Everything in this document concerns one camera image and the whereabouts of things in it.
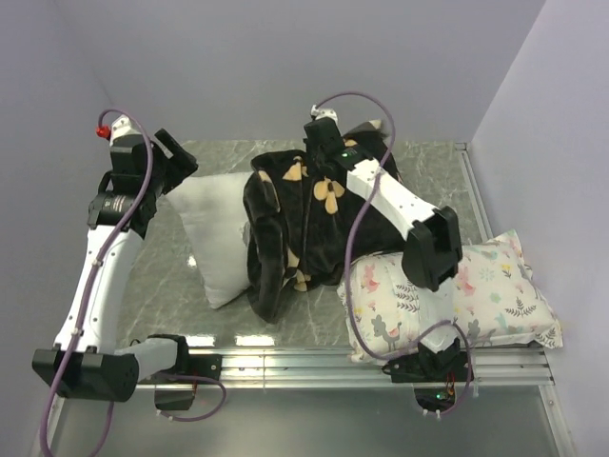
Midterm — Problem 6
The black pillowcase with tan flowers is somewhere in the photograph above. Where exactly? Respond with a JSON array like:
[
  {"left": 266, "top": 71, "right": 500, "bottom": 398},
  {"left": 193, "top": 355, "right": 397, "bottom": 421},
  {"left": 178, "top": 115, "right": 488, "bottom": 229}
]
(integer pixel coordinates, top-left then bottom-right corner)
[{"left": 242, "top": 118, "right": 405, "bottom": 326}]

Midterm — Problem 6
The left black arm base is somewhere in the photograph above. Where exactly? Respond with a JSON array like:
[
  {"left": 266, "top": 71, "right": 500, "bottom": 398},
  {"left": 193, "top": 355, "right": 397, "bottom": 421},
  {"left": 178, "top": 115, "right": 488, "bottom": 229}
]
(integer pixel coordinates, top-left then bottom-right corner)
[{"left": 137, "top": 353, "right": 226, "bottom": 418}]

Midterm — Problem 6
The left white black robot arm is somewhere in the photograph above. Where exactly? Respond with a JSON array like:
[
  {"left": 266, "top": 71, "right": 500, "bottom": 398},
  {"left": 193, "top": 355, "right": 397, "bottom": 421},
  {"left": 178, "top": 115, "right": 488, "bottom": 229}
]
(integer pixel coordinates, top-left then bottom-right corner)
[{"left": 32, "top": 127, "right": 198, "bottom": 403}]

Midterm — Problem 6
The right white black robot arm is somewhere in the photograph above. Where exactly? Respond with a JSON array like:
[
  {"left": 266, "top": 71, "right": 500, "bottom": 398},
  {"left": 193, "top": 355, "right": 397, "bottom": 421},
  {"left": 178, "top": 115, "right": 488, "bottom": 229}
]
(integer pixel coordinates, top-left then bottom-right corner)
[{"left": 304, "top": 117, "right": 462, "bottom": 381}]

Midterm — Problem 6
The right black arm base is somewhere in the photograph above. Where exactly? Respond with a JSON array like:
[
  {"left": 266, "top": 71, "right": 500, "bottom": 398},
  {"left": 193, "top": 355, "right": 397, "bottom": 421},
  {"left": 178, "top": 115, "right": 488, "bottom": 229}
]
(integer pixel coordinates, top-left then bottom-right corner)
[{"left": 382, "top": 348, "right": 474, "bottom": 418}]

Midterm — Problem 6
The white floral printed pillow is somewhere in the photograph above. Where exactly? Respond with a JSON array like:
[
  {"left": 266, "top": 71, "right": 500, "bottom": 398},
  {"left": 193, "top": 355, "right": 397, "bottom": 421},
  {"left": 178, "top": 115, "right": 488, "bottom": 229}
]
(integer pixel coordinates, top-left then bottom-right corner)
[{"left": 337, "top": 230, "right": 563, "bottom": 363}]

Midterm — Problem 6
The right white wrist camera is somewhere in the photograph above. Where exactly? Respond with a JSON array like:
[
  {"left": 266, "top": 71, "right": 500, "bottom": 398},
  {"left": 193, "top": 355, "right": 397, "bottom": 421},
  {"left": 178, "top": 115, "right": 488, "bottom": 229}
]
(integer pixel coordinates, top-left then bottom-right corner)
[{"left": 310, "top": 105, "right": 339, "bottom": 123}]

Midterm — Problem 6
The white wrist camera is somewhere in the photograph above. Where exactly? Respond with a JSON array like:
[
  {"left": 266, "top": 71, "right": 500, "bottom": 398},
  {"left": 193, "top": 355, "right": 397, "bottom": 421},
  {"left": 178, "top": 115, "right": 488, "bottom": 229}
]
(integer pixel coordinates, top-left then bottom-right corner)
[
  {"left": 95, "top": 114, "right": 142, "bottom": 146},
  {"left": 310, "top": 105, "right": 339, "bottom": 123}
]

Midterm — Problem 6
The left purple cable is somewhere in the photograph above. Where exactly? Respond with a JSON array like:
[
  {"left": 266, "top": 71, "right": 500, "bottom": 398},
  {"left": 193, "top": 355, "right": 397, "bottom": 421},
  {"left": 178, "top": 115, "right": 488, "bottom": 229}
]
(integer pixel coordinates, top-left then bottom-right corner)
[{"left": 38, "top": 109, "right": 227, "bottom": 457}]

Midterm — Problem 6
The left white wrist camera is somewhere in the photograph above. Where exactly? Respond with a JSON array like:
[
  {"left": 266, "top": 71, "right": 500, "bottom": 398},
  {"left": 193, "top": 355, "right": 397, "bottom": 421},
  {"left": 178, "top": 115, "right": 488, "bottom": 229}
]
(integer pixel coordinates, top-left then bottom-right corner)
[{"left": 95, "top": 114, "right": 142, "bottom": 146}]

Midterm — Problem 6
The aluminium mounting rail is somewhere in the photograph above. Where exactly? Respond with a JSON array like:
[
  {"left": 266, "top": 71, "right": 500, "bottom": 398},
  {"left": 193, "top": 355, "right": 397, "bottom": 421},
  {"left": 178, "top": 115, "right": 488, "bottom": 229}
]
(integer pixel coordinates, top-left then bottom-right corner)
[{"left": 50, "top": 346, "right": 557, "bottom": 390}]

